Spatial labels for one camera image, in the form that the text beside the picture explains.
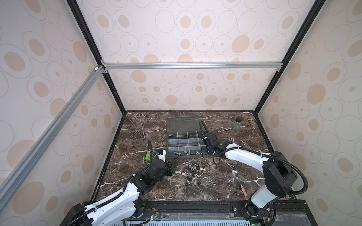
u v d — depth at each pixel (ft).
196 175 2.80
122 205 1.66
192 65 3.01
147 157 3.00
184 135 3.35
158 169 1.95
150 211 2.39
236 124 3.38
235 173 2.79
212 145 2.24
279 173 1.47
